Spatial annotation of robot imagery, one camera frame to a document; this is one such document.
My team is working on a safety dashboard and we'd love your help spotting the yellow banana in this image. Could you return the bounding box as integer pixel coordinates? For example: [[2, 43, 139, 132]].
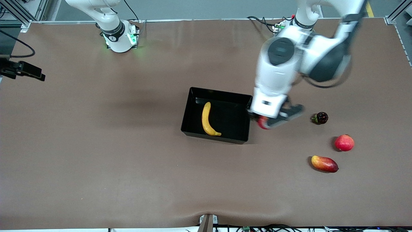
[[201, 102, 222, 137]]

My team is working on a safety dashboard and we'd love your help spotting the dark purple mangosteen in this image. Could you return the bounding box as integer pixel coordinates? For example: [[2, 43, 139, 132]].
[[311, 111, 329, 125]]

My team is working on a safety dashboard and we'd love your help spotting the aluminium frame profile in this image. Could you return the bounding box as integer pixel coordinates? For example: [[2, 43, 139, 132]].
[[0, 0, 49, 33], [385, 0, 412, 25]]

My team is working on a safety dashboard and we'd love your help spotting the black plastic box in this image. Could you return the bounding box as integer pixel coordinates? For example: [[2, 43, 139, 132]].
[[181, 87, 253, 144]]

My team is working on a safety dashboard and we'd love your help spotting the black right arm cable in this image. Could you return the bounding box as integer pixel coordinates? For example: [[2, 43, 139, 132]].
[[0, 30, 35, 59]]

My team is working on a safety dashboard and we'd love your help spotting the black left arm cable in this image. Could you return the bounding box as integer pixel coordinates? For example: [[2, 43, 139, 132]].
[[302, 60, 353, 89]]

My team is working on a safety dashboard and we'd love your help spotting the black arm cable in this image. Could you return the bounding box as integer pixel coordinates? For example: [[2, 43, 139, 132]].
[[302, 60, 353, 89], [0, 30, 35, 59]]

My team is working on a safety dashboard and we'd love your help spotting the black base cable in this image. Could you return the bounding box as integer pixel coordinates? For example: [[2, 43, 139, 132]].
[[123, 0, 143, 33], [247, 15, 278, 34]]

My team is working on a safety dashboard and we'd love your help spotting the red yellow mango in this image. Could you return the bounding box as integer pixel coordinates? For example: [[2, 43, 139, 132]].
[[311, 155, 339, 173]]

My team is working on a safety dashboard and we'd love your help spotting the brown table mat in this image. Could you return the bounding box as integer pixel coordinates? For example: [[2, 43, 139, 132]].
[[0, 18, 412, 230]]

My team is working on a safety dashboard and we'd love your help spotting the metal table clamp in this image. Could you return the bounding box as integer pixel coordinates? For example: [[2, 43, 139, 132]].
[[197, 214, 219, 232]]

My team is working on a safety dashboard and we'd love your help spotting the red round apple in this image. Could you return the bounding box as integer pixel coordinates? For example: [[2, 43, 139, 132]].
[[334, 134, 355, 152]]

